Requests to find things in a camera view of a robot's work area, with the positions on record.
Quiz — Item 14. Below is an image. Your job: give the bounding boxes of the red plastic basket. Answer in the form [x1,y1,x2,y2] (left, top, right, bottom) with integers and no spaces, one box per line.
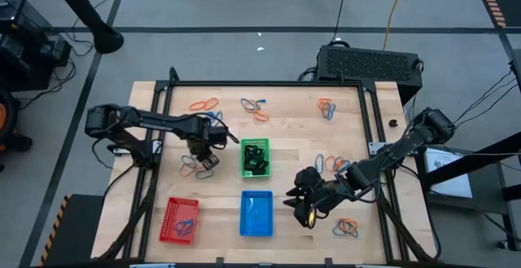
[158,196,200,245]

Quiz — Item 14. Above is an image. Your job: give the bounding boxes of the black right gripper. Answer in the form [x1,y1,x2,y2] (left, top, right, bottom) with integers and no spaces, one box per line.
[282,165,352,230]

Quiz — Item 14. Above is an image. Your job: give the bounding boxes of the black perforated computer case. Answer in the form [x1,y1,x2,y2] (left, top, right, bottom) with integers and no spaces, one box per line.
[316,44,424,106]

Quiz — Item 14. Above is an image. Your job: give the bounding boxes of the green plastic basket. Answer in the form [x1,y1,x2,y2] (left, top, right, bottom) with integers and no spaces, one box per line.
[239,138,273,178]

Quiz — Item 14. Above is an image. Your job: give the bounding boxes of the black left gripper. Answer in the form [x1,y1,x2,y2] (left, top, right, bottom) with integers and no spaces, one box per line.
[186,138,221,173]

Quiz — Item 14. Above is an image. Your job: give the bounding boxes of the white paper sheet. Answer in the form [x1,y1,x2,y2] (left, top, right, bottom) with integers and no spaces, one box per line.
[422,147,474,199]

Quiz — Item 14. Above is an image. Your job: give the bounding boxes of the black pole with round base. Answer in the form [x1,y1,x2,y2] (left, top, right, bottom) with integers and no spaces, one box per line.
[43,0,125,55]

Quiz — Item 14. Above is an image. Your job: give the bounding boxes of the black floor cable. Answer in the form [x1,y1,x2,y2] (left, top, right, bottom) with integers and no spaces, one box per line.
[437,68,520,138]
[18,58,78,110]

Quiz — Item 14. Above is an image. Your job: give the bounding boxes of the blue plastic basket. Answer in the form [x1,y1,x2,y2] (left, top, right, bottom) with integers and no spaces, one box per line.
[239,190,274,237]

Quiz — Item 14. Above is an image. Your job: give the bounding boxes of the long black cable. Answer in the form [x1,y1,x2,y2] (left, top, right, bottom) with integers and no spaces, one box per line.
[330,0,350,44]

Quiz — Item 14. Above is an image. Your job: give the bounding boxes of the black metal stand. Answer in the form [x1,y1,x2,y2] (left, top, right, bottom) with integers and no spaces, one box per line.
[417,131,521,253]

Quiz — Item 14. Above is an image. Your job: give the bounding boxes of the silver metal bar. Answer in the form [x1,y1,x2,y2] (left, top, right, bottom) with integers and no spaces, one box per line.
[129,262,177,268]

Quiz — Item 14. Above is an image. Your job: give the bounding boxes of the black equipment rack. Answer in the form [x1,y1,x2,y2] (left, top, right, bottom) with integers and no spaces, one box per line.
[0,0,73,92]

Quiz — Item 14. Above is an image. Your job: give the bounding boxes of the orange and black machine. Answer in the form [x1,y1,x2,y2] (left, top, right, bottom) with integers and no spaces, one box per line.
[0,88,34,174]

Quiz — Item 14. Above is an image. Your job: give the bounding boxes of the yellow cable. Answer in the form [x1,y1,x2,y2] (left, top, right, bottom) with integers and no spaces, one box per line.
[382,0,409,52]

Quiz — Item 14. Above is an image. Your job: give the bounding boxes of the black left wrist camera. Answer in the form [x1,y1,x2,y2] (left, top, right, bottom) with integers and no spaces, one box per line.
[207,125,229,146]

